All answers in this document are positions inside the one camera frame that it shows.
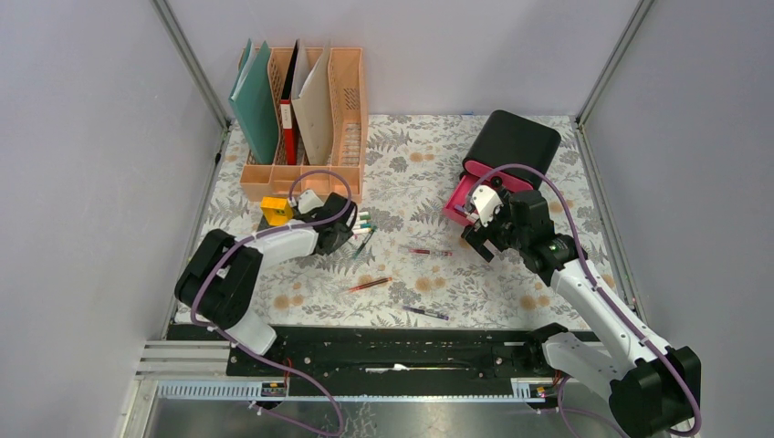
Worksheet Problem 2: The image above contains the grey baseplate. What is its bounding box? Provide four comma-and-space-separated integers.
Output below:
256, 217, 270, 232

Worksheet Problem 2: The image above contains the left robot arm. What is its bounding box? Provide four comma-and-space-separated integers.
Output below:
174, 193, 358, 375

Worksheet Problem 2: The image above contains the yellow block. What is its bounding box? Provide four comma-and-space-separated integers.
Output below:
260, 196, 294, 227

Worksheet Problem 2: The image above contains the white purple marker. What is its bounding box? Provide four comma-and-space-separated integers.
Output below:
454, 205, 471, 215

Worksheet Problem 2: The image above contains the red binder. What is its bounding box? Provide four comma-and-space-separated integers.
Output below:
279, 39, 299, 165

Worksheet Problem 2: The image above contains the black pink drawer box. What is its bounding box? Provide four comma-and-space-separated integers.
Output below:
442, 109, 561, 226

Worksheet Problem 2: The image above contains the purple pen near front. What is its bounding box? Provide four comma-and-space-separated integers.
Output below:
402, 306, 450, 321

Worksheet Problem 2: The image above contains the orange plastic file organizer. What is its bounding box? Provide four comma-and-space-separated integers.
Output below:
240, 47, 369, 203

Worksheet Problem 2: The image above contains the teal folder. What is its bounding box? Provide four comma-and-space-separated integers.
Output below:
228, 39, 279, 165

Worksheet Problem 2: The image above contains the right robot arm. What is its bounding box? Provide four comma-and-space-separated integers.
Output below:
453, 187, 701, 437

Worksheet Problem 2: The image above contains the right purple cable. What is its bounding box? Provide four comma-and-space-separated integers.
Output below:
465, 162, 703, 438

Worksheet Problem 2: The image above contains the dark red pen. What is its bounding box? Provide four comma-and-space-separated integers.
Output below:
408, 248, 453, 256

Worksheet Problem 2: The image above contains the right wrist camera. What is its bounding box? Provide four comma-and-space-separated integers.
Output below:
470, 184, 503, 227

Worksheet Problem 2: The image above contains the beige kraft notebook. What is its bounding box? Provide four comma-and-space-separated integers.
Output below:
290, 40, 333, 166

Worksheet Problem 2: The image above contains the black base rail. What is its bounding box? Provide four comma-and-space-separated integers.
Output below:
166, 324, 606, 399

